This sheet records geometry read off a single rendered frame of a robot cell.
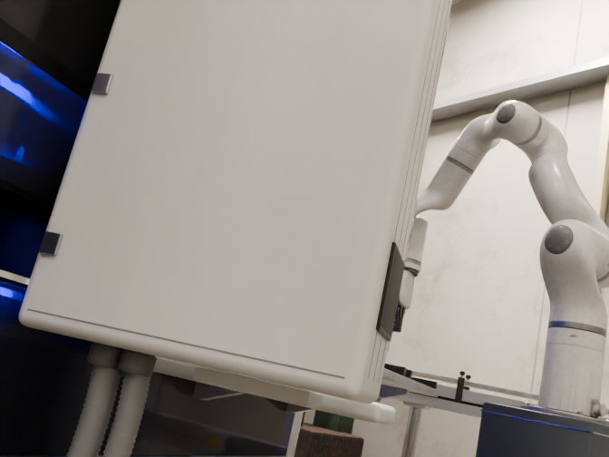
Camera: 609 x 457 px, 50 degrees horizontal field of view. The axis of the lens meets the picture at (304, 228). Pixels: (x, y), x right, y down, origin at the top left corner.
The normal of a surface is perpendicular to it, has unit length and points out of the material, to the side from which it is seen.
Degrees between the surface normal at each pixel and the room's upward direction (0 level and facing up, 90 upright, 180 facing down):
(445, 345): 90
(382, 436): 90
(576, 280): 126
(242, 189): 90
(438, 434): 90
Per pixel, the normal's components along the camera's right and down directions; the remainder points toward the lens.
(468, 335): -0.75, -0.32
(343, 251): -0.25, -0.29
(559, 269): -0.76, 0.32
